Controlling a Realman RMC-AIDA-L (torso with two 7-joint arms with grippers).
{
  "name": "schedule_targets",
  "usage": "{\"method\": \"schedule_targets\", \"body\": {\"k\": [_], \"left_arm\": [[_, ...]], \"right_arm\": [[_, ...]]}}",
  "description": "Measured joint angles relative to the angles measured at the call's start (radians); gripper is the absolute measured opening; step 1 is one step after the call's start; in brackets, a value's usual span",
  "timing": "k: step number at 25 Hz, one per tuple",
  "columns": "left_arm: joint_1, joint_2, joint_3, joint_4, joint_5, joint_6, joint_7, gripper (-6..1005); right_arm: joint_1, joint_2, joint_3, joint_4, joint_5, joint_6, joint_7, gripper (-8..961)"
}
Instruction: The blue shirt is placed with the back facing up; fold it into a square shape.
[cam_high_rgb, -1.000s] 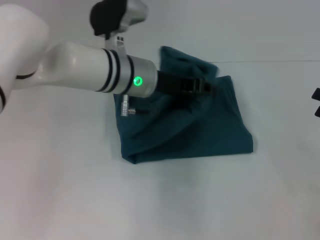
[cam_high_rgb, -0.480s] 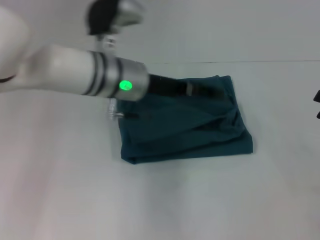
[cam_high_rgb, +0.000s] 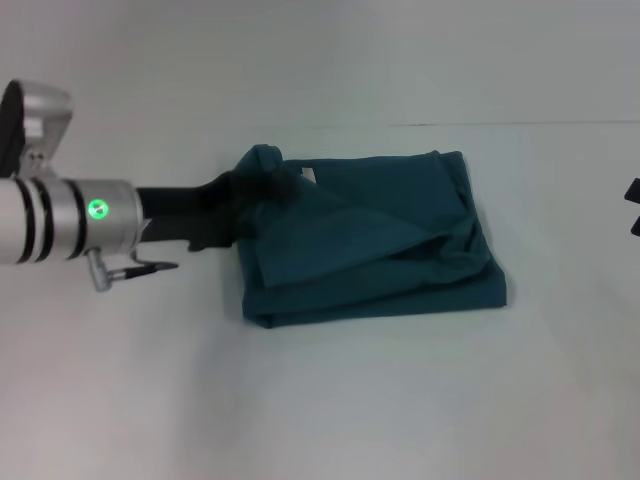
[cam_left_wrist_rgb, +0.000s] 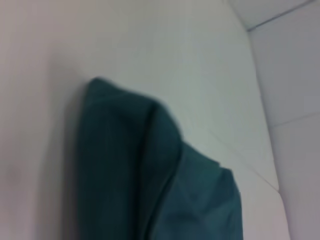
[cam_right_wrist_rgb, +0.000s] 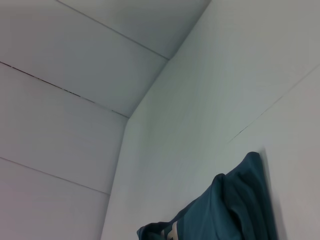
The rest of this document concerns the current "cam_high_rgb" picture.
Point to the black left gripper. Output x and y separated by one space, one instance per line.
200 212

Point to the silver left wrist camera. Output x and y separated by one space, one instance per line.
40 130

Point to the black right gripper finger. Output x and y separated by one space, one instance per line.
634 191
636 226

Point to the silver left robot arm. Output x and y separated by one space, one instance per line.
70 220

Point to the teal blue t-shirt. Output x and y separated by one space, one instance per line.
380 240

